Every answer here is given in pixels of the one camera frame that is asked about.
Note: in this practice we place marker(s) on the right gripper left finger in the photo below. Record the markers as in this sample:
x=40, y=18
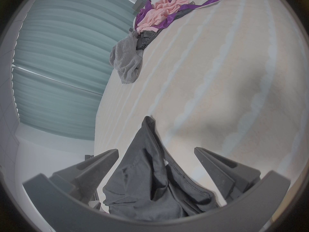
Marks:
x=89, y=180

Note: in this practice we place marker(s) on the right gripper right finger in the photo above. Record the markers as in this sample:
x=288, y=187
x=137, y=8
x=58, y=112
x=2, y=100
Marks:
x=224, y=177

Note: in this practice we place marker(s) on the black T-shirt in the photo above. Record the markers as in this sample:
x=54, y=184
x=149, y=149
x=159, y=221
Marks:
x=144, y=177

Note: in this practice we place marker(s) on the bed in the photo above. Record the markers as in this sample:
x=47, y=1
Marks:
x=217, y=81

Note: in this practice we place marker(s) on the pile of clothes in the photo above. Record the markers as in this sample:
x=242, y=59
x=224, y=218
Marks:
x=159, y=16

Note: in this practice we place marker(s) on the blue-green curtain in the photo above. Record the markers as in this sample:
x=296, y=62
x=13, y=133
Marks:
x=60, y=110
x=72, y=32

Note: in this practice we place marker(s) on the grey garment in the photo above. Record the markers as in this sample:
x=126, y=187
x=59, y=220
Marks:
x=125, y=57

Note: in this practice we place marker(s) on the grey bedside table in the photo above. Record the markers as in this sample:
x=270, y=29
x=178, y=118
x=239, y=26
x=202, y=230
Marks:
x=139, y=4

